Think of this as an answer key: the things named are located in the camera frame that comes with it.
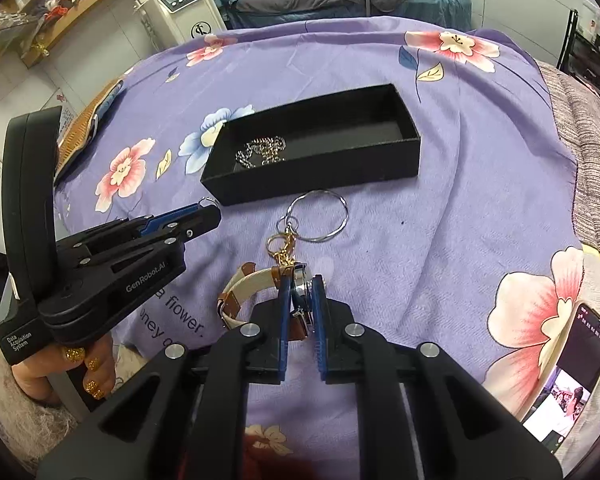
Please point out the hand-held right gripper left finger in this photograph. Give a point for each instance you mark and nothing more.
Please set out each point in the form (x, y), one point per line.
(284, 330)

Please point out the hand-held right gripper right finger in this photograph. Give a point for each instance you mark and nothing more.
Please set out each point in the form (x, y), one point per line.
(322, 330)

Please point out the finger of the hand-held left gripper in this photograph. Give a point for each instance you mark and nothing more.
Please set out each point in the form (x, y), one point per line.
(200, 223)
(167, 216)

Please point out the silver bangle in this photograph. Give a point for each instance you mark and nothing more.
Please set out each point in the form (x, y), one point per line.
(281, 252)

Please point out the black rectangular box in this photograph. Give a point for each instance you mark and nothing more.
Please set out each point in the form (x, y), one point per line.
(305, 180)

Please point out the person's left hand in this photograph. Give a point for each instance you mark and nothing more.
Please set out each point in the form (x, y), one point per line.
(45, 375)

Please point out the woven bamboo cushion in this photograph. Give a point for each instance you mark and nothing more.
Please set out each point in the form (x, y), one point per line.
(82, 135)

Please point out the wooden shelf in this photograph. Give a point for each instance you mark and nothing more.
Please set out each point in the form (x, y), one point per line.
(65, 20)

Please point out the white beauty machine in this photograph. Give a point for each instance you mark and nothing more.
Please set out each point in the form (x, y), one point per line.
(180, 5)

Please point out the purple floral blanket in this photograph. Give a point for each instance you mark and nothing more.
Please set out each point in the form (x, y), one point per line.
(480, 185)

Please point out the smartphone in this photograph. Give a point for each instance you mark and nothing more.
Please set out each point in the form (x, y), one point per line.
(570, 360)

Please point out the grey knitted blanket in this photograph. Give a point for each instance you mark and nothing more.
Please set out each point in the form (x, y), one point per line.
(595, 160)

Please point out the teal massage bed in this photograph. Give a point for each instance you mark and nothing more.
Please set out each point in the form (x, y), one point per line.
(440, 10)

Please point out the black metal rack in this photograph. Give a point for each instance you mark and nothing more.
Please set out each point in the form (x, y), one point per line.
(575, 55)

